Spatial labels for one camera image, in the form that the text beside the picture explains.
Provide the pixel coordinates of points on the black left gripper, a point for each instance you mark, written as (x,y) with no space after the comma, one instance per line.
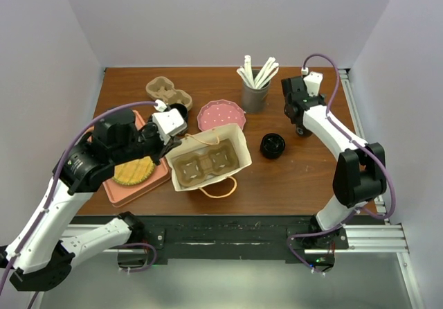
(163,148)

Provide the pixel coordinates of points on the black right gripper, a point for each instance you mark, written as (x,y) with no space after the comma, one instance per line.
(321,97)

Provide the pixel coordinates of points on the stack of black cups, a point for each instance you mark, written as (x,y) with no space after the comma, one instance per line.
(183,112)

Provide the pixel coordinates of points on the beige cardboard cup carrier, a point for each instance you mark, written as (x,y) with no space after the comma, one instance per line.
(194,168)

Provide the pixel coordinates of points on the beige paper takeout bag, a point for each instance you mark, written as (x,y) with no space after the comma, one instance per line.
(229,134)

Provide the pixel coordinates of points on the black takeout coffee cup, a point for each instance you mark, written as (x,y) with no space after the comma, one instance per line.
(302,131)

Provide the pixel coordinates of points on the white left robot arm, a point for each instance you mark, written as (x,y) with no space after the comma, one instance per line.
(38,260)

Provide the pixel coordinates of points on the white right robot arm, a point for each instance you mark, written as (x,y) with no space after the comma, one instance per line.
(358,176)

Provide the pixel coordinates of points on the yellow green woven coaster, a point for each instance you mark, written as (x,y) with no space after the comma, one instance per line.
(134,172)

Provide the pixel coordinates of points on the white paper straw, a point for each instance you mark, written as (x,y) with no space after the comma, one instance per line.
(265,73)
(248,70)
(247,81)

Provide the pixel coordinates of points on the grey straw holder cup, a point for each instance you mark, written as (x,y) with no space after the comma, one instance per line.
(254,100)

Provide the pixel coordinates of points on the salmon pink tray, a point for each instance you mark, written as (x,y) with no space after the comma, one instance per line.
(120,195)

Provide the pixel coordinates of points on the pink polka dot plate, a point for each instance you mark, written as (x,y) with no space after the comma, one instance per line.
(220,112)

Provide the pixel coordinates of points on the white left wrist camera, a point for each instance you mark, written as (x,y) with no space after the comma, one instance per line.
(169,122)

